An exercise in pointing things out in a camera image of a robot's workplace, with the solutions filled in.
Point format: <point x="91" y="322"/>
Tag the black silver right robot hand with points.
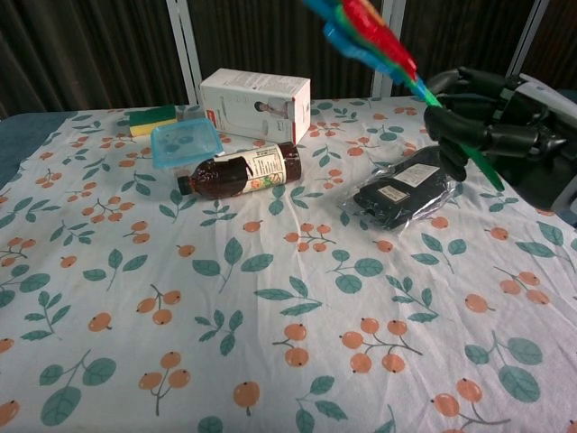
<point x="509" y="135"/>

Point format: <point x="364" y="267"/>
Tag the black item in plastic bag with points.
<point x="401" y="194"/>

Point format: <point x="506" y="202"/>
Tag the white cardboard product box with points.
<point x="252" y="104"/>

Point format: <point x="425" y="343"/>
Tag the brown labelled bottle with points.
<point x="239" y="173"/>

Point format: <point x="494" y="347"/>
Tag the floral print tablecloth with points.
<point x="270" y="293"/>

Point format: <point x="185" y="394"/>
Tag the clear blue plastic container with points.
<point x="185" y="144"/>

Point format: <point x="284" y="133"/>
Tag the green yellow scrub sponge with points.
<point x="151" y="121"/>

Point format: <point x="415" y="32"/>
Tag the white partition post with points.
<point x="185" y="49"/>
<point x="527" y="36"/>
<point x="383" y="81"/>

